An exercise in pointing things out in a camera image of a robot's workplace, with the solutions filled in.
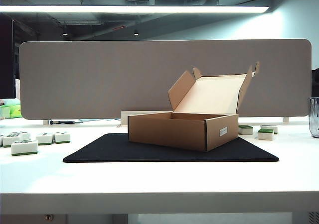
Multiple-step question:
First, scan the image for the brown cardboard box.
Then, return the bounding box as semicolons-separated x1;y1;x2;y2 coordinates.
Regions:
128;61;260;153

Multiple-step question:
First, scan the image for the bright green packet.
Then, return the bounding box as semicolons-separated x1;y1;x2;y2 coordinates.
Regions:
8;104;22;118

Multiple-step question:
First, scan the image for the green-backed mahjong tile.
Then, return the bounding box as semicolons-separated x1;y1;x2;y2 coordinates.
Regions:
260;124;279;134
238;124;254;135
258;128;275;141

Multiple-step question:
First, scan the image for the eight bamboo mahjong tile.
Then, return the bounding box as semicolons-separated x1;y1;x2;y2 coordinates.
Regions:
9;131;31;141

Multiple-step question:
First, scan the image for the dark glass jar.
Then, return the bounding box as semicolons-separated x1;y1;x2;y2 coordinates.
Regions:
309;97;319;138

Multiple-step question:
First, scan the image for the three bamboo mahjong tile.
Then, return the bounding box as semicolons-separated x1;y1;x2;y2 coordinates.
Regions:
54;131;71;144

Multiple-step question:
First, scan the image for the six bamboo mahjong tile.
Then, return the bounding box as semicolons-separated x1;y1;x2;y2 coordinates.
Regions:
2;134;21;148

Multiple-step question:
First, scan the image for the black rectangular mat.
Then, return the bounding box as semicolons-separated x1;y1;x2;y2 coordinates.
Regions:
62;133;279;163

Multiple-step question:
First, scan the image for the grey desk divider panel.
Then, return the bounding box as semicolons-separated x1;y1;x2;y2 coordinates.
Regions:
19;38;313;120

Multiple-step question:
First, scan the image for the bird print mahjong tile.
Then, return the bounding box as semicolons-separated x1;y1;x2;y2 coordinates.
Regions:
10;139;39;157

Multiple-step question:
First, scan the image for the black background object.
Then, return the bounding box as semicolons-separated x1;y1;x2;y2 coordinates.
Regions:
311;68;319;95

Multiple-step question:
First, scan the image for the long ceiling light strip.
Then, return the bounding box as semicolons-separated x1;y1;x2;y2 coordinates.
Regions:
0;4;270;14

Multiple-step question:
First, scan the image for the dark monitor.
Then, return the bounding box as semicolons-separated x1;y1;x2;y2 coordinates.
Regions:
0;12;16;100

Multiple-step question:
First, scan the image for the two bamboo mahjong tile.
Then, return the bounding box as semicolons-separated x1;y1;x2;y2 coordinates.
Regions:
35;132;55;145

